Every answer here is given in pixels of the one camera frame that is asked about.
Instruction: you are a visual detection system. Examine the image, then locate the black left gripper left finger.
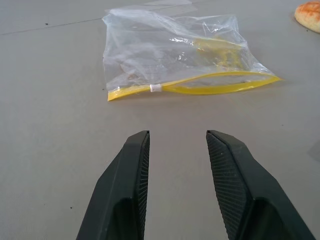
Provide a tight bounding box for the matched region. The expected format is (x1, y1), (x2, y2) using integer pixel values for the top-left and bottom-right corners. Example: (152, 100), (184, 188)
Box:
(75, 130), (151, 240)

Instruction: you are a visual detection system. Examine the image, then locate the clear yellow-zip plastic bag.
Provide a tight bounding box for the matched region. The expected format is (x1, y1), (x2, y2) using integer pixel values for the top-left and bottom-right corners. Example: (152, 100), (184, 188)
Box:
(101, 8), (285, 103)

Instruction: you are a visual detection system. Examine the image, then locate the round orange-crusted bread bun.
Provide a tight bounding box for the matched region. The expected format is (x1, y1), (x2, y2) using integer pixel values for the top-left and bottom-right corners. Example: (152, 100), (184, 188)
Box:
(294, 0), (320, 33)

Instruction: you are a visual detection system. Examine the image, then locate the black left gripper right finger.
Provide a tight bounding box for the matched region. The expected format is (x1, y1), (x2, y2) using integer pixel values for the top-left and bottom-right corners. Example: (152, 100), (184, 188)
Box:
(205, 129), (317, 240)

